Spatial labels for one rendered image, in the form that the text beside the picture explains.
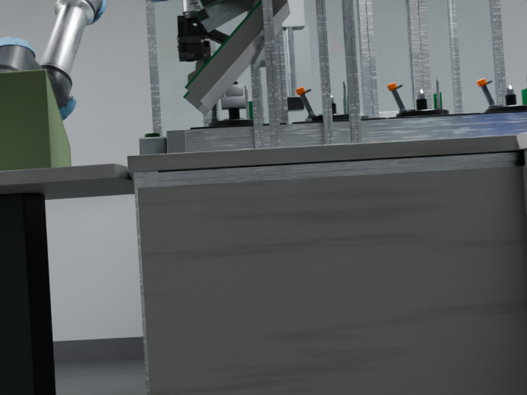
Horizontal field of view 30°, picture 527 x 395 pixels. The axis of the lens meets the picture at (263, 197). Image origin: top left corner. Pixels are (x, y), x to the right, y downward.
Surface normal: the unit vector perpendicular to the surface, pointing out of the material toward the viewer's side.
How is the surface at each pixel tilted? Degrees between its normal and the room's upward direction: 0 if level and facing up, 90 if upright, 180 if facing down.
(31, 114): 90
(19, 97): 90
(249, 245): 90
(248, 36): 90
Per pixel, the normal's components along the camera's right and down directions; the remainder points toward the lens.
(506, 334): 0.11, -0.04
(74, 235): -0.11, -0.02
